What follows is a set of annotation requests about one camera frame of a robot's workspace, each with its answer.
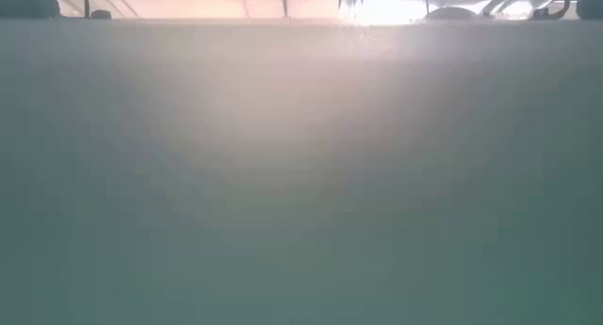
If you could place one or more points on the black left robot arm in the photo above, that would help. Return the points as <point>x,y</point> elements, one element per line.
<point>26,2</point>

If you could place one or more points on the teal translucent plastic bin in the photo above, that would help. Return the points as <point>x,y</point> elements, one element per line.
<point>301,174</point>

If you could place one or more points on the white globe lamp black base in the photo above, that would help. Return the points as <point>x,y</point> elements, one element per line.
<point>452,14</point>

